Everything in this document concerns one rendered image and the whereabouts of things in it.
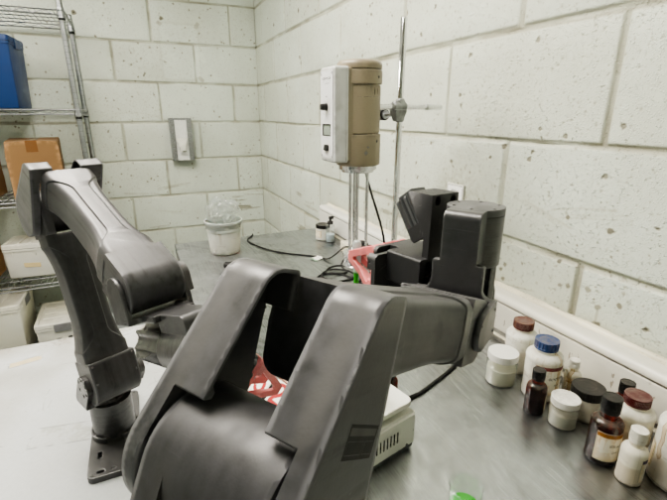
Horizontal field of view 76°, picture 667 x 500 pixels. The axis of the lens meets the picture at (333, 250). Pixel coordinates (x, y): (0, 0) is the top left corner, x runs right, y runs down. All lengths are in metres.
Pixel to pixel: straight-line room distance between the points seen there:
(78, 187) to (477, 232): 0.49
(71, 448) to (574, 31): 1.13
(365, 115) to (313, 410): 0.85
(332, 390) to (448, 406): 0.69
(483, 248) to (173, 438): 0.33
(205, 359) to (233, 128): 2.81
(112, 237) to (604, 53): 0.84
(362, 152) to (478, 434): 0.60
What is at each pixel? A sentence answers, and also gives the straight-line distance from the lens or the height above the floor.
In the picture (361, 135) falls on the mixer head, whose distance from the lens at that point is 0.97.
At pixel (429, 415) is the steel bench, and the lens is 0.83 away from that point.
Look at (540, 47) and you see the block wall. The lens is 1.05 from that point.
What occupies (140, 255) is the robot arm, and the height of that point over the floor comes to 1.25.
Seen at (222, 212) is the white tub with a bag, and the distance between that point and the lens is 1.60.
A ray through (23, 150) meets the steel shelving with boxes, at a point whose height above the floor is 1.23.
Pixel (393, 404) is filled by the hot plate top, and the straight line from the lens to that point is 0.69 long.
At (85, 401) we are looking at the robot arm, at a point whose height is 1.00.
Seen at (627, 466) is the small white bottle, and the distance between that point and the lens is 0.79.
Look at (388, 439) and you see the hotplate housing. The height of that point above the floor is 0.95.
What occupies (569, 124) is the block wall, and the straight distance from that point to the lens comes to 0.98.
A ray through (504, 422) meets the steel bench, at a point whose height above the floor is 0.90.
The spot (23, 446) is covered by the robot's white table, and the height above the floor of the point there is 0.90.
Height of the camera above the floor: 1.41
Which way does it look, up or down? 18 degrees down
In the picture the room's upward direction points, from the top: straight up
